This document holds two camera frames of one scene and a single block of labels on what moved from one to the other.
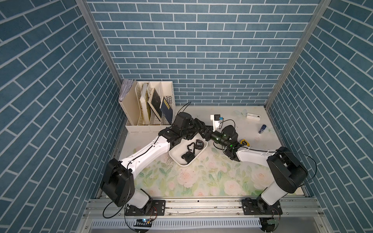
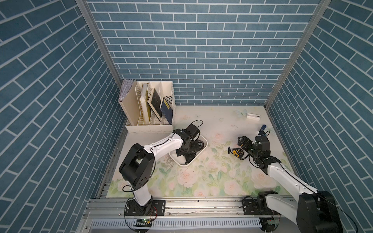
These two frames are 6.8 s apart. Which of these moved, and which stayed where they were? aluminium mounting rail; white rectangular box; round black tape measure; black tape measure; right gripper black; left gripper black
Moved: right gripper black; left gripper black
Stayed: round black tape measure; black tape measure; white rectangular box; aluminium mounting rail
